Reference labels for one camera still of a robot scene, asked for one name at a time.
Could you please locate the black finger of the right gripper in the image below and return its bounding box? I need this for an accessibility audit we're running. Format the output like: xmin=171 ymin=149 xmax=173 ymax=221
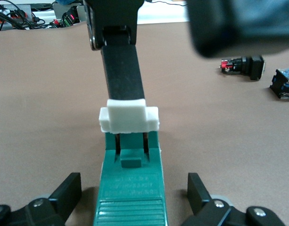
xmin=186 ymin=0 xmax=289 ymax=58
xmin=84 ymin=0 xmax=146 ymax=102

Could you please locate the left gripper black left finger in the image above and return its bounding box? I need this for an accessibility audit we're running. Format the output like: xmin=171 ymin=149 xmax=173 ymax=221
xmin=0 ymin=173 xmax=83 ymax=226

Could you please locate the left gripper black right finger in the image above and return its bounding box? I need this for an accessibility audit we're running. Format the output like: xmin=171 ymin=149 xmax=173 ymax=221
xmin=179 ymin=173 xmax=286 ymax=226

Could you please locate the green terminal block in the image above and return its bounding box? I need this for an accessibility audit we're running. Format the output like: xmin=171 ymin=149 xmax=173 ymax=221
xmin=93 ymin=98 xmax=169 ymax=226

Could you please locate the black square button red block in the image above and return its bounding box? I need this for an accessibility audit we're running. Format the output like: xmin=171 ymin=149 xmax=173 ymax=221
xmin=220 ymin=55 xmax=265 ymax=81

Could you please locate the black device with red light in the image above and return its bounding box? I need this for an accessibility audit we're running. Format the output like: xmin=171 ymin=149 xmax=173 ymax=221
xmin=61 ymin=6 xmax=78 ymax=27

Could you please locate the brown paper table cover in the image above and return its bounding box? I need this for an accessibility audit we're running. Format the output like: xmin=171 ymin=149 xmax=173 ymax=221
xmin=0 ymin=21 xmax=289 ymax=226

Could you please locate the green push button switch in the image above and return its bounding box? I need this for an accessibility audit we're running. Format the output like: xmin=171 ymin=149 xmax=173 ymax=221
xmin=269 ymin=68 xmax=289 ymax=101

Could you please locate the black cable bundle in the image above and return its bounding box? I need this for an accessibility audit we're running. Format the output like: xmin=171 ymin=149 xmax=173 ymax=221
xmin=0 ymin=0 xmax=47 ymax=31

